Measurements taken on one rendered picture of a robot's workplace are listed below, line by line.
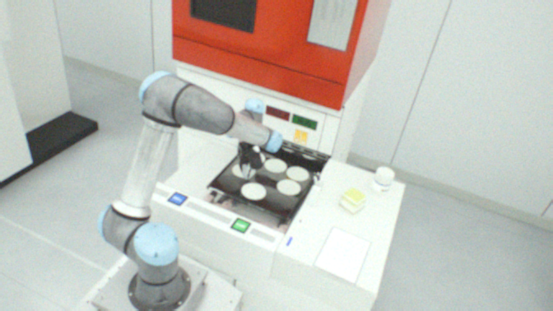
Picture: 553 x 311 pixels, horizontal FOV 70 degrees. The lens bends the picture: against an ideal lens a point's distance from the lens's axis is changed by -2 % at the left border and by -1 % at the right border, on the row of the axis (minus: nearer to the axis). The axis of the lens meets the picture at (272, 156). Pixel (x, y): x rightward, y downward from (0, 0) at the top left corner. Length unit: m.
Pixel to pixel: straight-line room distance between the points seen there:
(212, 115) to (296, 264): 0.58
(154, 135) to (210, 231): 0.46
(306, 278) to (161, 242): 0.51
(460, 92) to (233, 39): 1.94
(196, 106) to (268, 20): 0.68
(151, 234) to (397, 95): 2.44
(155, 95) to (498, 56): 2.47
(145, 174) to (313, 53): 0.80
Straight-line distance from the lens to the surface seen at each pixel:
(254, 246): 1.38
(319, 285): 1.39
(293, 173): 1.79
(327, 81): 1.62
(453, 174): 3.51
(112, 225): 1.24
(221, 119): 1.07
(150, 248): 1.14
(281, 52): 1.64
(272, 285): 1.49
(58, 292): 2.54
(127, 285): 1.36
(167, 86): 1.10
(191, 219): 1.46
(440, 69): 3.14
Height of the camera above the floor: 1.98
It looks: 35 degrees down
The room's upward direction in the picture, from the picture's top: 9 degrees clockwise
